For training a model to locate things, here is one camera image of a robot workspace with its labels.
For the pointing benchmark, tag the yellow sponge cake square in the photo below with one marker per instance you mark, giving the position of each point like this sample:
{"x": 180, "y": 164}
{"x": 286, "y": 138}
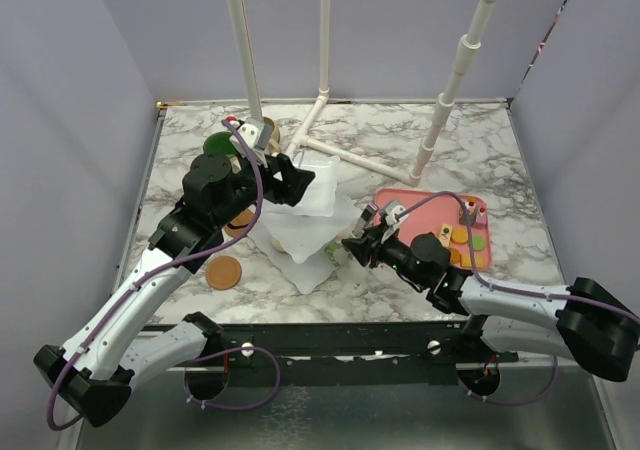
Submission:
{"x": 444, "y": 235}

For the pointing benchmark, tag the orange chip cookie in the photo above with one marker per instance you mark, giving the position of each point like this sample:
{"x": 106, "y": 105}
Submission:
{"x": 455, "y": 256}

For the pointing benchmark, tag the wooden coaster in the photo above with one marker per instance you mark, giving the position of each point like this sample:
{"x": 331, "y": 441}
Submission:
{"x": 239, "y": 224}
{"x": 223, "y": 273}

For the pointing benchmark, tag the wooden coaster far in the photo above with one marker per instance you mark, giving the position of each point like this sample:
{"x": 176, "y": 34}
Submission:
{"x": 239, "y": 224}

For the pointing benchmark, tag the wooden coaster near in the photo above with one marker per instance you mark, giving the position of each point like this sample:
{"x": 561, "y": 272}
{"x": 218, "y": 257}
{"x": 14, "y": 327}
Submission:
{"x": 223, "y": 273}

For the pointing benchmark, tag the pink cake slice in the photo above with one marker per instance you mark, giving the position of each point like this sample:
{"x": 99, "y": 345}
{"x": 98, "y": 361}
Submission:
{"x": 480, "y": 216}

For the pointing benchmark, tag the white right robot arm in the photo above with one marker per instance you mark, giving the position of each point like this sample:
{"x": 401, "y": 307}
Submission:
{"x": 583, "y": 321}

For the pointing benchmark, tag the middle white pvc pole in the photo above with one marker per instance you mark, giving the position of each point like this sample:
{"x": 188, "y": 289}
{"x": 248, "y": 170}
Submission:
{"x": 299, "y": 136}

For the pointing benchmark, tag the orange sandwich biscuit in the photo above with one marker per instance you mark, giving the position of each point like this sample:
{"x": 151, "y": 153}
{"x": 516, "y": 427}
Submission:
{"x": 459, "y": 236}

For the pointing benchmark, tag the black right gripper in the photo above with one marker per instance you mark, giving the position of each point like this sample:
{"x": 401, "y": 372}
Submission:
{"x": 367, "y": 245}

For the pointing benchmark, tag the yellow rectangular biscuit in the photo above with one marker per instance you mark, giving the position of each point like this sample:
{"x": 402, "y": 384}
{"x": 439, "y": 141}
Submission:
{"x": 466, "y": 261}

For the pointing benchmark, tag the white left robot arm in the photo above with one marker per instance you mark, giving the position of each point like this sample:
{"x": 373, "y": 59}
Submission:
{"x": 93, "y": 374}

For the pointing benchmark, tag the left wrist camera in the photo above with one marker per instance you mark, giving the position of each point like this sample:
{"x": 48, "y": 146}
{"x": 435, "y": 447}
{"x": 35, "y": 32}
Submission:
{"x": 250, "y": 135}

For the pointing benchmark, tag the green interior mug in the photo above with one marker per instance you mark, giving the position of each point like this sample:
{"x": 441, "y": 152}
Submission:
{"x": 219, "y": 143}

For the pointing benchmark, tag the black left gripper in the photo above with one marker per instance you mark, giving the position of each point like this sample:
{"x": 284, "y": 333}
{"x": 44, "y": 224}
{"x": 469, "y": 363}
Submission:
{"x": 294, "y": 181}

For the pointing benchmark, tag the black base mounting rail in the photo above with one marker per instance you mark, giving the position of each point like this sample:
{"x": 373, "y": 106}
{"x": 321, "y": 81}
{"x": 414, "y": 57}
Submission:
{"x": 348, "y": 354}

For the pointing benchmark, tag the green swiss roll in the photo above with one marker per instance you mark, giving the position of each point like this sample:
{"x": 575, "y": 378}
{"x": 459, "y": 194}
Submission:
{"x": 336, "y": 253}

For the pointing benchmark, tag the green round biscuit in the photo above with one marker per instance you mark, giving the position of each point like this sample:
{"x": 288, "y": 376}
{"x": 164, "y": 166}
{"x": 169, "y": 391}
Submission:
{"x": 478, "y": 242}

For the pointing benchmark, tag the beige ceramic mug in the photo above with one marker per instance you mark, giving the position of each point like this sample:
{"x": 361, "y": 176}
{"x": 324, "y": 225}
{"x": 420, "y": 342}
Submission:
{"x": 273, "y": 146}

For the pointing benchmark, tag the three tier white stand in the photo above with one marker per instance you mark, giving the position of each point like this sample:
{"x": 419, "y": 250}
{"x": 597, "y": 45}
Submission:
{"x": 322, "y": 216}

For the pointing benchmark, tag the pink serving tray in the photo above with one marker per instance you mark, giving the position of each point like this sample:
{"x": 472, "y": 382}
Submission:
{"x": 445, "y": 210}

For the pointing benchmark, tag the left white pvc pole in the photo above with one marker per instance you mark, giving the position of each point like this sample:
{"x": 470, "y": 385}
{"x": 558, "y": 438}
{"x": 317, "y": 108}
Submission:
{"x": 240, "y": 28}

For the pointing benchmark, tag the white round cake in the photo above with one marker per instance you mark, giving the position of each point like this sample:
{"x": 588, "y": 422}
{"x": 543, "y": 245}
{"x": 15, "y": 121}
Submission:
{"x": 277, "y": 245}

